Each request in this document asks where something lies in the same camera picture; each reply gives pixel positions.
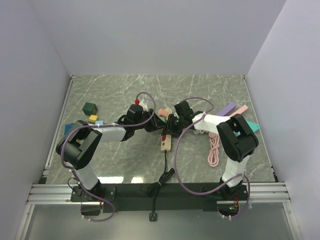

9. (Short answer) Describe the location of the beige power strip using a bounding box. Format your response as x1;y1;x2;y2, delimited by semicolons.
160;108;173;152

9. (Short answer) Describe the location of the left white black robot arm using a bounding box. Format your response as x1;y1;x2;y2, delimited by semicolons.
56;104;166;201

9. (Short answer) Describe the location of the pink cable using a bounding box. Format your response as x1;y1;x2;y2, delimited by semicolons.
207;132;222;168

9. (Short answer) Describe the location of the small yellow plug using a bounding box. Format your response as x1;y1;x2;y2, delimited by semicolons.
88;114;99;125

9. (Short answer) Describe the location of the black power cable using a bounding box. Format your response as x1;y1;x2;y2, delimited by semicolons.
146;150;176;223

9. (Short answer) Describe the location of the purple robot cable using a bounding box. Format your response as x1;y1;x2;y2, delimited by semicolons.
61;91;156;223
172;97;251;221

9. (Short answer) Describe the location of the aluminium rail frame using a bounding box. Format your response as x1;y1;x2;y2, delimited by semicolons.
27;74;291;205

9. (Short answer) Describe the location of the dark green cube plug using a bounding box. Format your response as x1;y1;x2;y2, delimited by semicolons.
82;102;98;116

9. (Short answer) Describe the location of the teal power strip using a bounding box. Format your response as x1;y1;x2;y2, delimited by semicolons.
244;120;260;133

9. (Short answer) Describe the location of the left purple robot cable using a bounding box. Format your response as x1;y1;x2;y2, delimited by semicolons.
61;91;156;223

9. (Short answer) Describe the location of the purple power strip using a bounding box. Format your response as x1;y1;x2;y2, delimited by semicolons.
215;102;237;117

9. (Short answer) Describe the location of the salmon plug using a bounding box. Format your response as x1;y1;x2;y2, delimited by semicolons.
158;108;169;119

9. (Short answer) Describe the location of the black base bar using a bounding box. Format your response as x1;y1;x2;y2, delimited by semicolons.
70;181;251;213

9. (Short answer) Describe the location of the pink power strip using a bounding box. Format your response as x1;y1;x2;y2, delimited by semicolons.
229;104;248;117

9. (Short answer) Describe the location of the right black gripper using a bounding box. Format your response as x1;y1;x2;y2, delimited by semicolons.
162;113;186;138

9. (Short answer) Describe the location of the blue cube adapter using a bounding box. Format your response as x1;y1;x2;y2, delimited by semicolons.
64;123;74;135

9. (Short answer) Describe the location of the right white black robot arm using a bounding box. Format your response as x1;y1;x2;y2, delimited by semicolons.
167;100;259;200

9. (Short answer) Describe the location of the light blue plug adapter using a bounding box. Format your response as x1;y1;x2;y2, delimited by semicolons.
95;120;104;125

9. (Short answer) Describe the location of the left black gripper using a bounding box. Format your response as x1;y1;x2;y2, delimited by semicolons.
134;108;168;133

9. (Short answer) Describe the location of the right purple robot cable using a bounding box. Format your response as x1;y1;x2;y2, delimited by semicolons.
172;97;251;221

